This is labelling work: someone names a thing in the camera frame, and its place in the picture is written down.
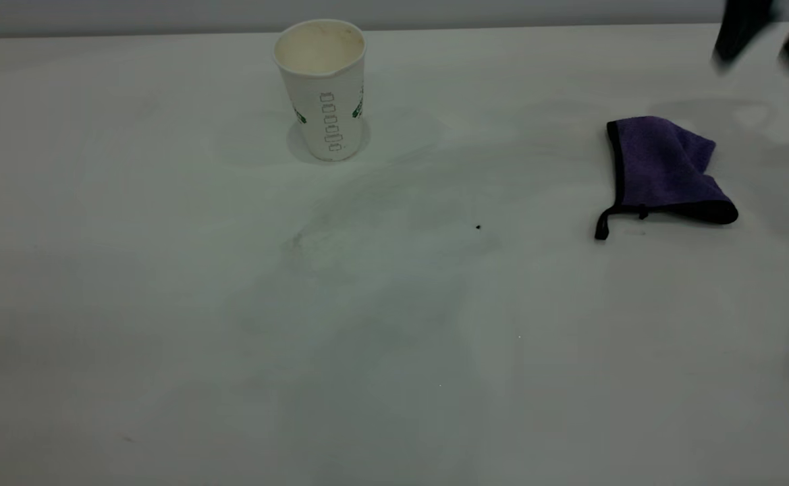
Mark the purple cloth with black trim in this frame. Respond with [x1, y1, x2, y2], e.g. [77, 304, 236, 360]
[594, 115, 740, 242]

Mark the white paper cup green print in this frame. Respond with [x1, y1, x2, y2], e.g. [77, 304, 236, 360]
[272, 20, 368, 163]

